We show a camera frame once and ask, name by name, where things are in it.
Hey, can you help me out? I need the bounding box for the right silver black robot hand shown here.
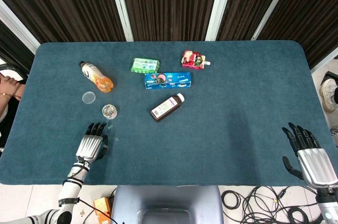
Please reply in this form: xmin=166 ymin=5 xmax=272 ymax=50
xmin=281 ymin=122 xmax=338 ymax=189

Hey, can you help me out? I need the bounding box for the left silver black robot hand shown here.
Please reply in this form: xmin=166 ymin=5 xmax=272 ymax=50
xmin=76 ymin=122 xmax=109 ymax=164

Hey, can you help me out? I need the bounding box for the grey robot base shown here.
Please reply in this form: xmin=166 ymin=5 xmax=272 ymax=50
xmin=111 ymin=185 xmax=225 ymax=224

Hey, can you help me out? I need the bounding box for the clear round paper clip container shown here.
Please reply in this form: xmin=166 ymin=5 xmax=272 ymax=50
xmin=101 ymin=104 xmax=118 ymax=120

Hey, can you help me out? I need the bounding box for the clear round plastic lid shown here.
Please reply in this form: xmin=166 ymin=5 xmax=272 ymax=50
xmin=81 ymin=91 xmax=96 ymax=105

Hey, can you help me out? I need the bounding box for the orange box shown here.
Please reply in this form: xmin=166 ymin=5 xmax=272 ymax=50
xmin=93 ymin=197 xmax=112 ymax=224

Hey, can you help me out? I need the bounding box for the white sneaker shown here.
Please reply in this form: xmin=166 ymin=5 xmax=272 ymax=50
xmin=319 ymin=78 xmax=338 ymax=113

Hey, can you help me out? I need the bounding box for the orange drink plastic bottle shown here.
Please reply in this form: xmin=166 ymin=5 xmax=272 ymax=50
xmin=79 ymin=61 xmax=115 ymax=94

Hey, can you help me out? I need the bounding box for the teal felt table mat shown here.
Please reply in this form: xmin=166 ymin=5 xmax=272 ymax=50
xmin=0 ymin=40 xmax=338 ymax=186

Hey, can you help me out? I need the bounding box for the brown medicine bottle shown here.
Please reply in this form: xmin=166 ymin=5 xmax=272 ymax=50
xmin=149 ymin=92 xmax=185 ymax=123

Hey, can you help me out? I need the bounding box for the green tissue pack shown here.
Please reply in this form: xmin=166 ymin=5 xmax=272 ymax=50
xmin=130 ymin=58 xmax=161 ymax=74

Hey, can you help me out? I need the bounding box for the blue toothpaste box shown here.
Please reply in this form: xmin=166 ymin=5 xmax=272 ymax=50
xmin=144 ymin=72 xmax=192 ymax=90

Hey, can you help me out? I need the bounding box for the red spouted snack pouch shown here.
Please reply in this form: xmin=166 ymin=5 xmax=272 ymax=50
xmin=181 ymin=50 xmax=211 ymax=71

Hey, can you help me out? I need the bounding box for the black cable bundle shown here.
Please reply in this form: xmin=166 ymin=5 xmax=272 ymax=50
xmin=221 ymin=185 xmax=323 ymax=224

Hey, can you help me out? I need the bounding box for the person's hand with bracelet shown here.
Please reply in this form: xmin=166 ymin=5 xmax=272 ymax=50
xmin=0 ymin=72 xmax=26 ymax=124

